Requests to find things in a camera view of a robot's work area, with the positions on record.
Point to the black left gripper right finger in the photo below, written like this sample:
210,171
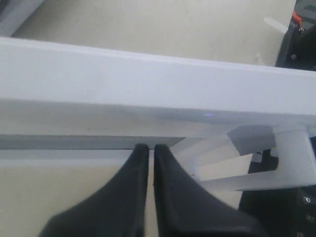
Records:
186,209

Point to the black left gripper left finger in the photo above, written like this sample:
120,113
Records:
115,210

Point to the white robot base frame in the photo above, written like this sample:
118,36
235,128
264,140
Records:
251,158

